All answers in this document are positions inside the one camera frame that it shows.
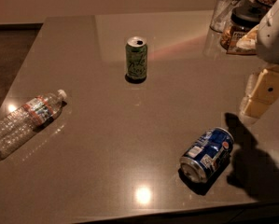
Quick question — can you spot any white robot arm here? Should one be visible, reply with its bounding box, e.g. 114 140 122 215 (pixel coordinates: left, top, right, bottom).
240 0 279 122

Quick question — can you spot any blue pepsi can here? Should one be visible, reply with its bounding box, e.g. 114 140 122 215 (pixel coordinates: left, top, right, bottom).
179 127 234 183

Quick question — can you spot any green soda can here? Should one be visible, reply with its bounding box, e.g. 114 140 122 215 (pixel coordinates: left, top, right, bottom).
125 36 147 83

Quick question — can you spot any glass jar with black lid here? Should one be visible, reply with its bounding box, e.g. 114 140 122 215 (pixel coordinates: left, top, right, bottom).
220 4 265 55

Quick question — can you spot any clear plastic cup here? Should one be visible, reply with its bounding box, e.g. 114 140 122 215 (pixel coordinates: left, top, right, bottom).
210 0 244 33

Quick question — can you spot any clear plastic water bottle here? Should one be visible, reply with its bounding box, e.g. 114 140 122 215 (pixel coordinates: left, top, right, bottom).
0 90 67 161

